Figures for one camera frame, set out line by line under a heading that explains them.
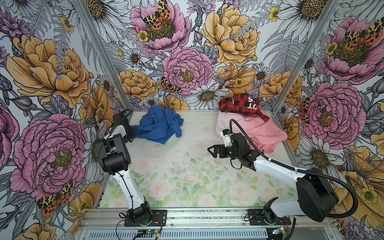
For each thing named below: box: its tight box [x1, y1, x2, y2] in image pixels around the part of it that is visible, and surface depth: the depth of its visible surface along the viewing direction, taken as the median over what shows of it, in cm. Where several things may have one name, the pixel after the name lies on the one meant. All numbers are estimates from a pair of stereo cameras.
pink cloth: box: [215, 106, 288, 154], surface depth 101 cm
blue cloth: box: [132, 105, 184, 144], surface depth 106 cm
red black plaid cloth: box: [219, 93, 270, 122], surface depth 103 cm
